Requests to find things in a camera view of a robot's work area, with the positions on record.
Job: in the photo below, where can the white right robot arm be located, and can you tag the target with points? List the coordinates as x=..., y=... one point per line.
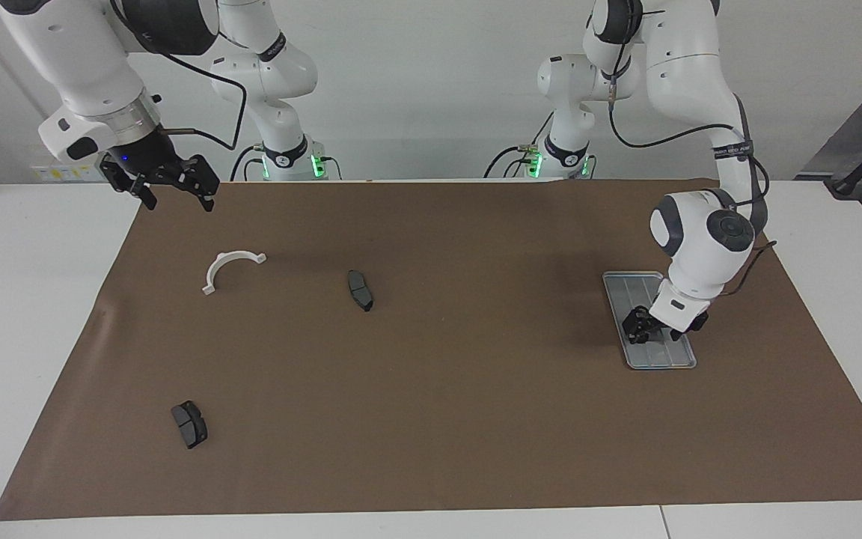
x=79, y=52

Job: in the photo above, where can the brown paper table mat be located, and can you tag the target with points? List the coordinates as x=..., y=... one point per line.
x=438, y=412

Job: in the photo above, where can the white curved plastic bracket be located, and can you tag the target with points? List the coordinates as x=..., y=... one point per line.
x=215, y=266

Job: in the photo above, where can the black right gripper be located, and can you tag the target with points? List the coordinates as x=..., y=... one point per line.
x=147, y=157

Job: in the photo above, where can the silver metal tray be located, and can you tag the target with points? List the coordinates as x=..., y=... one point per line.
x=629, y=288

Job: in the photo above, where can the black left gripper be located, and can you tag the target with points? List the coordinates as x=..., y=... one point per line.
x=663, y=329

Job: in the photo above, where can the short grey brake pad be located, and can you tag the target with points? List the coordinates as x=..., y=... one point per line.
x=189, y=424

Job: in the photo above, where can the white wall socket box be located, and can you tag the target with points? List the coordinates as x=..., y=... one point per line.
x=53, y=174

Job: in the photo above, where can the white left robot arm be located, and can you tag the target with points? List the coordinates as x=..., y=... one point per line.
x=700, y=239

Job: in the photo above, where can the long grey brake pad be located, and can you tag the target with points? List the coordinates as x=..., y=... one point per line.
x=360, y=290

